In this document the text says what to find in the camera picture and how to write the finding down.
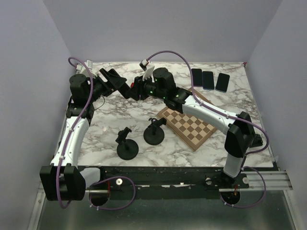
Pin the aluminium frame rail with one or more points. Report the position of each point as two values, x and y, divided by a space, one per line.
274 180

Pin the purple case phone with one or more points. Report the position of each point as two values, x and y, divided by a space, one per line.
197 77

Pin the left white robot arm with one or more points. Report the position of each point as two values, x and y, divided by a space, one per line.
62 179

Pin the black phone stand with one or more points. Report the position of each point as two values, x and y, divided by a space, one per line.
153 134
127 149

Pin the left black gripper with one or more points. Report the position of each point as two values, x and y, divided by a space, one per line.
115 81

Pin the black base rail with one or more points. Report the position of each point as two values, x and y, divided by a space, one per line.
164 183

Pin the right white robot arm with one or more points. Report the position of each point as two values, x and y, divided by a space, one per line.
238 129

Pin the wooden chessboard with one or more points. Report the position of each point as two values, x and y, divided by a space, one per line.
193 131

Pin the right phone holder black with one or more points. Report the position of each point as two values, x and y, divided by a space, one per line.
257 142

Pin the blue case phone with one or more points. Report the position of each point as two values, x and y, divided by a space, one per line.
207 80

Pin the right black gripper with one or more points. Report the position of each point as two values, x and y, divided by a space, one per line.
138 87

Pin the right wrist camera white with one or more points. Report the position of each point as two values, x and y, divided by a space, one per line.
148 68

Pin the black phone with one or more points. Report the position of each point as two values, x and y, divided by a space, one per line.
222 82

